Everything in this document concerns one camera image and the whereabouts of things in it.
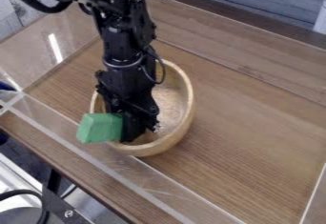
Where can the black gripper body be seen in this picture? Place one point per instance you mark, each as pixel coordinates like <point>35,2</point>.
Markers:
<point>131,83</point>

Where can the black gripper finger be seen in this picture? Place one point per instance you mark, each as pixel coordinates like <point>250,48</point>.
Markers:
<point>133,127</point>
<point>113,103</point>

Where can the green rectangular block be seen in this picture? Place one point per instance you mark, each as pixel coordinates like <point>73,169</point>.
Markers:
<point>99,127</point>

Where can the brown wooden bowl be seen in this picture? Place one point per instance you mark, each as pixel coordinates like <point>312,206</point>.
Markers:
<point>174,97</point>

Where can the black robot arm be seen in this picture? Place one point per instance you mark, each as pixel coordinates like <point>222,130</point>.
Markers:
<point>125,28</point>

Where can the black table leg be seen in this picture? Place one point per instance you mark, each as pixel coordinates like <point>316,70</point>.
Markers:
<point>54,181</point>

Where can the clear acrylic tray enclosure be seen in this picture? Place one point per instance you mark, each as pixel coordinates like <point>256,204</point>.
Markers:
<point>238,156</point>

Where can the black metal bracket with screw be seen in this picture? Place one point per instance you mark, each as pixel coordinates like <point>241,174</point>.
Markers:
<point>56,207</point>

